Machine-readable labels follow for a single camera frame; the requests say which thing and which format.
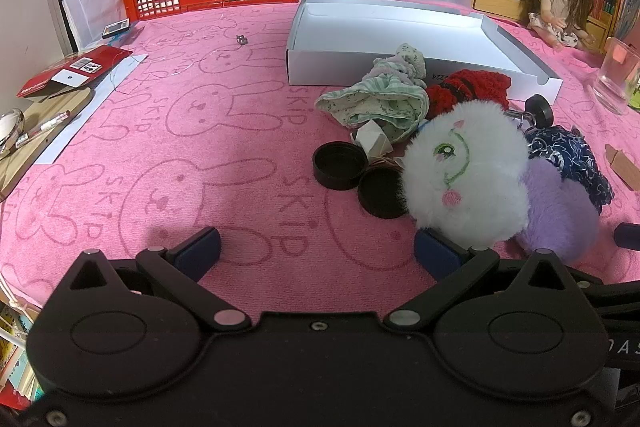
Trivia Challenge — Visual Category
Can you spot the green floral cloth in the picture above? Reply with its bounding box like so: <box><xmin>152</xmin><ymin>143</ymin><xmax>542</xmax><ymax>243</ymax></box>
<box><xmin>315</xmin><ymin>43</ymin><xmax>431</xmax><ymax>142</ymax></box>

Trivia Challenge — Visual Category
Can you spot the purple plush toy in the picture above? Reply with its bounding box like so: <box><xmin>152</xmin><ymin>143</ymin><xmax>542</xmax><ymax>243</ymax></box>
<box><xmin>510</xmin><ymin>159</ymin><xmax>601</xmax><ymax>265</ymax></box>

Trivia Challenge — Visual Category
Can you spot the clear glass cup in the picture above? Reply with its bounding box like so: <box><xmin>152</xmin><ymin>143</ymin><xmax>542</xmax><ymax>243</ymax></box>
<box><xmin>592</xmin><ymin>37</ymin><xmax>640</xmax><ymax>115</ymax></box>

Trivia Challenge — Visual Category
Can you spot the red knitted item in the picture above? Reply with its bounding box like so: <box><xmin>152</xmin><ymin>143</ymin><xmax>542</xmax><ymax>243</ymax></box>
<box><xmin>425</xmin><ymin>68</ymin><xmax>512</xmax><ymax>120</ymax></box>

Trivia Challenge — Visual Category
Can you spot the red booklet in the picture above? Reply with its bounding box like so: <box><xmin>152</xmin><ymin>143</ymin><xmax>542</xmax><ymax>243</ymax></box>
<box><xmin>16</xmin><ymin>46</ymin><xmax>133</xmax><ymax>98</ymax></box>

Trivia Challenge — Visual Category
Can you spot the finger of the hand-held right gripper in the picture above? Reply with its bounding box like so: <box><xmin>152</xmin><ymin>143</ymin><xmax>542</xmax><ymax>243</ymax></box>
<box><xmin>570</xmin><ymin>269</ymin><xmax>640</xmax><ymax>308</ymax></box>
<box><xmin>614</xmin><ymin>222</ymin><xmax>640</xmax><ymax>253</ymax></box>

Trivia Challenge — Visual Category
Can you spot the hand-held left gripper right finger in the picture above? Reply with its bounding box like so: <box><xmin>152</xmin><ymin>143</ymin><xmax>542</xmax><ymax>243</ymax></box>
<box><xmin>384</xmin><ymin>229</ymin><xmax>571</xmax><ymax>330</ymax></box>

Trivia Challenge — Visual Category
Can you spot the white paper sheet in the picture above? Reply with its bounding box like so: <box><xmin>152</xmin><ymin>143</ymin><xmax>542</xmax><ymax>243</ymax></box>
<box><xmin>37</xmin><ymin>52</ymin><xmax>150</xmax><ymax>165</ymax></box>

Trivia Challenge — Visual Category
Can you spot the black round lid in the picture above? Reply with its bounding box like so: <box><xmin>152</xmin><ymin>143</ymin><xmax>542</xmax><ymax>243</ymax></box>
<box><xmin>312</xmin><ymin>142</ymin><xmax>368</xmax><ymax>192</ymax></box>

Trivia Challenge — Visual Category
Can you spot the wooden board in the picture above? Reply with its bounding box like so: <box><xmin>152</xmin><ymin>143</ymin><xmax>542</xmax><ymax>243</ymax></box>
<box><xmin>0</xmin><ymin>87</ymin><xmax>93</xmax><ymax>202</ymax></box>

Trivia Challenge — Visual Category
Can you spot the white cardboard box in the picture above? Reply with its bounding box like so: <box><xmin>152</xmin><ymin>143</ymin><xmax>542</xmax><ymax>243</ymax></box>
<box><xmin>286</xmin><ymin>0</ymin><xmax>563</xmax><ymax>105</ymax></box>

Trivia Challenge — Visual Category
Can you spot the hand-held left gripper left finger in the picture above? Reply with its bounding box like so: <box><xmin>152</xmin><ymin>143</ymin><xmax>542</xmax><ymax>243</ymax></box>
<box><xmin>67</xmin><ymin>228</ymin><xmax>252</xmax><ymax>332</ymax></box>

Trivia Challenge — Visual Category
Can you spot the black knob with metal ring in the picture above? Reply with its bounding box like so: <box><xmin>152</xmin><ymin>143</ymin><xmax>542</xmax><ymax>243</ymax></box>
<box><xmin>505</xmin><ymin>94</ymin><xmax>555</xmax><ymax>135</ymax></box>

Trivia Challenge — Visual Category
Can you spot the white plush toy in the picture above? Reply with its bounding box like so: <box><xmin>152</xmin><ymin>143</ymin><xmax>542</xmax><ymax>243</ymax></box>
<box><xmin>401</xmin><ymin>99</ymin><xmax>531</xmax><ymax>244</ymax></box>

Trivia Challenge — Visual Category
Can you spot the white paper packet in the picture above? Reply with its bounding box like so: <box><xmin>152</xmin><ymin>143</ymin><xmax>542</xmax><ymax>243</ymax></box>
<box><xmin>352</xmin><ymin>119</ymin><xmax>396</xmax><ymax>158</ymax></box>

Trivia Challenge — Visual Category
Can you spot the pink bunny print towel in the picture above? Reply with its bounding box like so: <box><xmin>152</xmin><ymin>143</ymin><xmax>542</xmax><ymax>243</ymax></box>
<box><xmin>0</xmin><ymin>0</ymin><xmax>640</xmax><ymax>308</ymax></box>

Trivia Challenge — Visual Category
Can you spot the blue patterned cloth pouch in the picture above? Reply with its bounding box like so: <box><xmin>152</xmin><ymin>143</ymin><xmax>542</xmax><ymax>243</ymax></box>
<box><xmin>525</xmin><ymin>127</ymin><xmax>615</xmax><ymax>215</ymax></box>

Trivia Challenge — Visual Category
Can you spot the thin rubber band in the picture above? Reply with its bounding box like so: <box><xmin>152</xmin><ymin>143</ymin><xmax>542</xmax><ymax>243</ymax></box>
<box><xmin>365</xmin><ymin>157</ymin><xmax>406</xmax><ymax>172</ymax></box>

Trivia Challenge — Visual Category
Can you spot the colourful book pile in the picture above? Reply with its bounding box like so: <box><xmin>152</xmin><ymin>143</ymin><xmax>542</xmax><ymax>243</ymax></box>
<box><xmin>0</xmin><ymin>297</ymin><xmax>46</xmax><ymax>410</ymax></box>

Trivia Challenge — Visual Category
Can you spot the small black card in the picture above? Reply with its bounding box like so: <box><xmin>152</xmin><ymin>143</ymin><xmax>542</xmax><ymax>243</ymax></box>
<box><xmin>101</xmin><ymin>19</ymin><xmax>132</xmax><ymax>40</ymax></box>

